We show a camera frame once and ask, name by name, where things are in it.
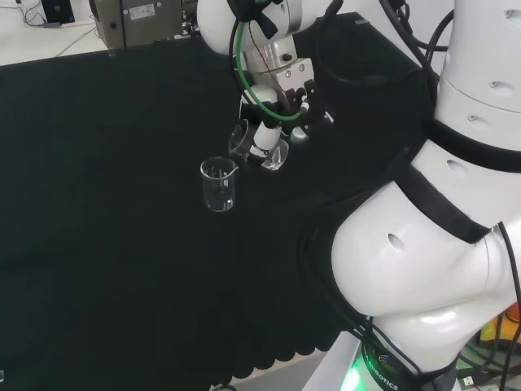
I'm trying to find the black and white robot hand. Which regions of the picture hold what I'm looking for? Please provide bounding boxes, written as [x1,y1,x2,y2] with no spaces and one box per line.
[239,80,336,170]

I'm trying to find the clear glass beaker with spout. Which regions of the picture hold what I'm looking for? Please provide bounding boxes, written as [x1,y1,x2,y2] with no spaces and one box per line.
[227,119,291,172]

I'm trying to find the clear glass graduated beaker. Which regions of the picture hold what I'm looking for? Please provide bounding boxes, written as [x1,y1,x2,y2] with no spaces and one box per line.
[199,156,239,213]

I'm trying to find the grey metal box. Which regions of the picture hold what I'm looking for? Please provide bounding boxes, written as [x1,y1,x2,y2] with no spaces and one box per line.
[89,0,192,49]

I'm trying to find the black bench cloth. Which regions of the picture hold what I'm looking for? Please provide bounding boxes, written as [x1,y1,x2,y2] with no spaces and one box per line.
[0,11,444,378]

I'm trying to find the black device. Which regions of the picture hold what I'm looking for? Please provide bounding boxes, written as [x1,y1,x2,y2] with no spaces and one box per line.
[40,0,75,24]

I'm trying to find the yellow stop button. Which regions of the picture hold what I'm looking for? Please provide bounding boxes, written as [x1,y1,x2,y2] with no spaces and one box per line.
[479,303,521,348]

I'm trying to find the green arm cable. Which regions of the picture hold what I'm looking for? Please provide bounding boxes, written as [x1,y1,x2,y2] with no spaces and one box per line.
[233,18,304,122]

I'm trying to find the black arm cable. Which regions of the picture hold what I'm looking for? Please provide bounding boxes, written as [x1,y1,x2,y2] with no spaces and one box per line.
[315,0,458,89]

